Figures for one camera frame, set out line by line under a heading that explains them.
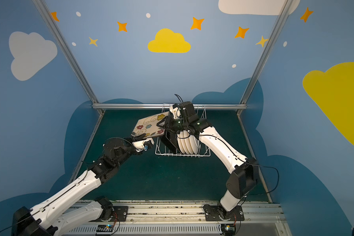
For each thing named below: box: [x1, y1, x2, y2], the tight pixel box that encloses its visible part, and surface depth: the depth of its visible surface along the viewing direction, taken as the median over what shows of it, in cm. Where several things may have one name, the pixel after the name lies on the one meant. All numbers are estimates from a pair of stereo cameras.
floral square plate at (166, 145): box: [160, 129, 175, 154], surface depth 86 cm
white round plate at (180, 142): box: [177, 131, 186, 154], surface depth 88 cm
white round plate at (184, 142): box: [179, 130, 190, 154], surface depth 88 cm
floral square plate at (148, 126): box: [131, 111, 170, 139], surface depth 82 cm
